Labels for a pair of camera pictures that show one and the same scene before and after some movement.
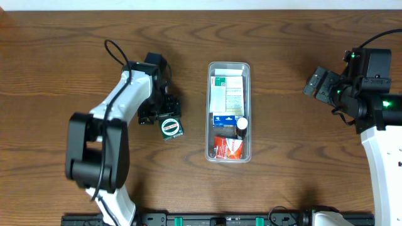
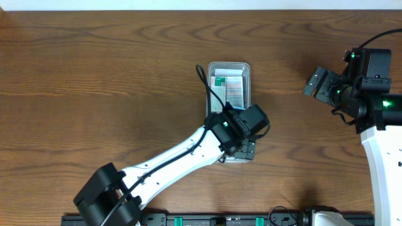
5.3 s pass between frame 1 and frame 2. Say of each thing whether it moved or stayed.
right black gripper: stayed
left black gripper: moved
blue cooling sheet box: moved
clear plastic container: stayed
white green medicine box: stayed
